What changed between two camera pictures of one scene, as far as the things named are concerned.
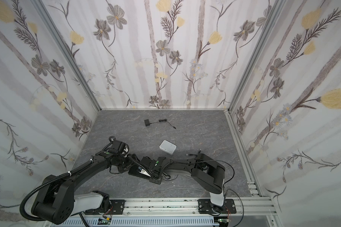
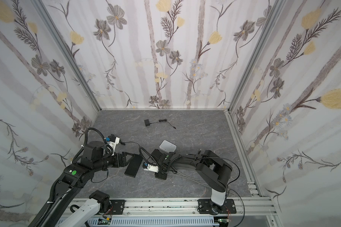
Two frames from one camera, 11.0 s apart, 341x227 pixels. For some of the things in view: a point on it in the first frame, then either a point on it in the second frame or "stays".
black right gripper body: (159, 170) → (160, 163)
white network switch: (168, 147) stays
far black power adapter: (148, 123) stays
